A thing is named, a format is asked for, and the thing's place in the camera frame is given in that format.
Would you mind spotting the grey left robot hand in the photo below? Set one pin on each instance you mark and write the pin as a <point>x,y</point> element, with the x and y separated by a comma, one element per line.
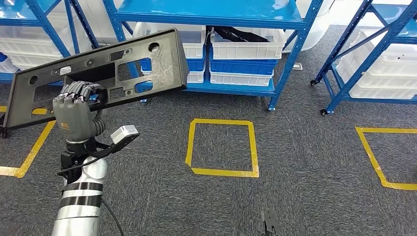
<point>73,117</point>

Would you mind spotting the black plastic plate bracket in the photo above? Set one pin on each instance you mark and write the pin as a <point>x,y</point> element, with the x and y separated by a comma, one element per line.
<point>163,75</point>

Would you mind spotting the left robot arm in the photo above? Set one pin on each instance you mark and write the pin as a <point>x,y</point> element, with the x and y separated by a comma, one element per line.
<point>78,221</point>

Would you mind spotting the blue metal shelf rack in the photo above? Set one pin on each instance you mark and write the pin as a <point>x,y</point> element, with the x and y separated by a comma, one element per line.
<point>50,29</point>
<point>211,11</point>
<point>370,58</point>

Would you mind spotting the yellow floor tape square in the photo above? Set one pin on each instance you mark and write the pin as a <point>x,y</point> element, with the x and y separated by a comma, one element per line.
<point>39,143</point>
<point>371,156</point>
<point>221,171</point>

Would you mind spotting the large white plastic bin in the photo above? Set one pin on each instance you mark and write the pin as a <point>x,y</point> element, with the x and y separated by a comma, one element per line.
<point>19,45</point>
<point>391,75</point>

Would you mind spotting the black curved plastic trim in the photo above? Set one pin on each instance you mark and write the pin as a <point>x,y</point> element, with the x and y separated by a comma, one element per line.
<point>241,34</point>

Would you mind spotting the black robot foot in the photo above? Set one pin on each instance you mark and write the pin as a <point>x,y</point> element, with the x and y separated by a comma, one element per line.
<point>270,224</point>

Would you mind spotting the small white floor plate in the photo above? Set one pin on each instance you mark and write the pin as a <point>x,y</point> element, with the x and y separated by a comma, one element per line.
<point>297,66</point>

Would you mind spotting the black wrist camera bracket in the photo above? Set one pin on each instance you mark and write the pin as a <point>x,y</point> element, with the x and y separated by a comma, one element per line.
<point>107,150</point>

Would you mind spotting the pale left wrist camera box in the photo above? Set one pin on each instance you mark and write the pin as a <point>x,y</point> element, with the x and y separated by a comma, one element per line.
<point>123,133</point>

